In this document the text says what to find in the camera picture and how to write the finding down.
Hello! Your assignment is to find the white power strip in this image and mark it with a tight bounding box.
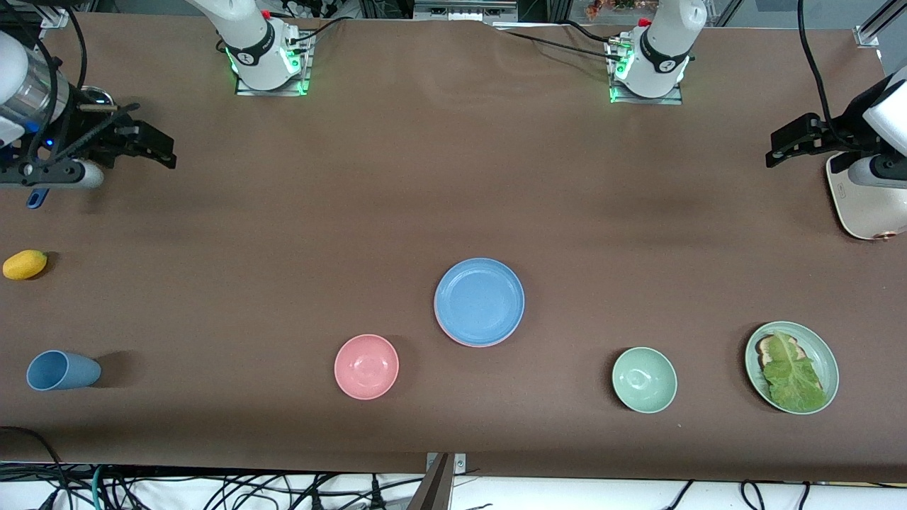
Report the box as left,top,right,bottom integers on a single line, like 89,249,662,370
280,0,337,19

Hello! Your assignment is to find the blue cup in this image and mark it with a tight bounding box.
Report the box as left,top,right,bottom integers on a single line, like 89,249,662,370
26,350,102,392

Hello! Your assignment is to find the small green bowl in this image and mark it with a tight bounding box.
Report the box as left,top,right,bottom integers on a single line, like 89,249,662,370
612,346,678,414

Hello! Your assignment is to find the red flower decoration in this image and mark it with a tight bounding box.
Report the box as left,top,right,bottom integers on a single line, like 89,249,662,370
585,0,660,19

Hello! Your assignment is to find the pink plate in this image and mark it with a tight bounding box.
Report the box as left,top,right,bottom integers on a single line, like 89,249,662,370
435,317,522,349

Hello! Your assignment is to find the bread slice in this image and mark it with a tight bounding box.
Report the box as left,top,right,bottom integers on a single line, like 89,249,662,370
755,335,801,369

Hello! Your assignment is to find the green plate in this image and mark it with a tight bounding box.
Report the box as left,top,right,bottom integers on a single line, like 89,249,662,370
744,321,840,415

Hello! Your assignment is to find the green lettuce leaf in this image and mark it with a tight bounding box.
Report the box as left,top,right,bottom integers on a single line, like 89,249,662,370
762,331,828,413

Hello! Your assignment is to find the black pot with blue handle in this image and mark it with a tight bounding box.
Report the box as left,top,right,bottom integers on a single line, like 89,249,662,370
27,85,118,210

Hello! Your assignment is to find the white kitchen appliance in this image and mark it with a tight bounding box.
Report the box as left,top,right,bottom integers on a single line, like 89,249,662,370
826,152,907,242

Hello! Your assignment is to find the yellow lemon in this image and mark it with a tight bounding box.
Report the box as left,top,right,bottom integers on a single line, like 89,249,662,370
2,249,48,281

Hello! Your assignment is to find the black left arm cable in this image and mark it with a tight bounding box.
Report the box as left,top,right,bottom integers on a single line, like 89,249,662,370
796,0,852,140

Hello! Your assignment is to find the blue plate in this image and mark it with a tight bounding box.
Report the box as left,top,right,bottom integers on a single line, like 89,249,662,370
434,257,526,345

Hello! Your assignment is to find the dark metal post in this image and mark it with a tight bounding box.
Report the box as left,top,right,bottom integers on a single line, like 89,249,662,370
407,453,454,510

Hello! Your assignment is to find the small pink bowl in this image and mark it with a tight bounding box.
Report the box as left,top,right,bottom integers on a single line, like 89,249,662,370
334,334,400,401

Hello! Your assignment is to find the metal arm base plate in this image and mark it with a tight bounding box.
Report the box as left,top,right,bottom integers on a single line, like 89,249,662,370
609,39,685,106
235,32,311,96

